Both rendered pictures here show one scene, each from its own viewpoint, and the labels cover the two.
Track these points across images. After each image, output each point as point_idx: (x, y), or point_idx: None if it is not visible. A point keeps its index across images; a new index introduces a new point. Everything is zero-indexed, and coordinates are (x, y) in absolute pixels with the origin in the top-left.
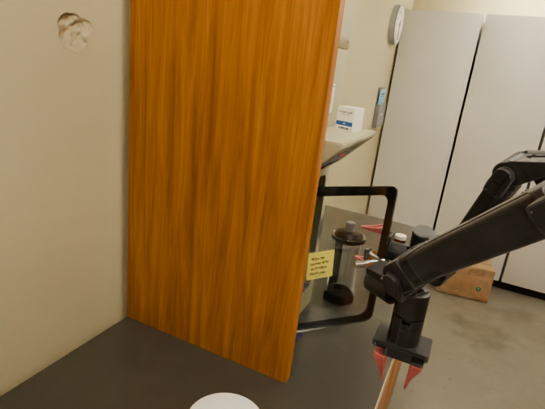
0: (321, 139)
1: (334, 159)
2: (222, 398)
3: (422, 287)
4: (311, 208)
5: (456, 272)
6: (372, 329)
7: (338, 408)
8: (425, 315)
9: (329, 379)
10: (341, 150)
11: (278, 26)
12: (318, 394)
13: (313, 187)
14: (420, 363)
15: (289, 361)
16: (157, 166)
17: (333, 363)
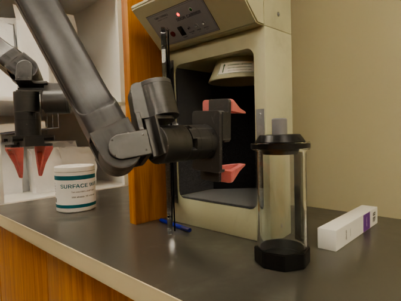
0: (123, 11)
1: (176, 22)
2: (88, 165)
3: (22, 89)
4: (125, 64)
5: (98, 150)
6: (182, 269)
7: (83, 233)
8: (14, 108)
9: (117, 235)
10: (141, 11)
11: None
12: (105, 229)
13: (123, 47)
14: (6, 144)
15: (130, 202)
16: None
17: (135, 239)
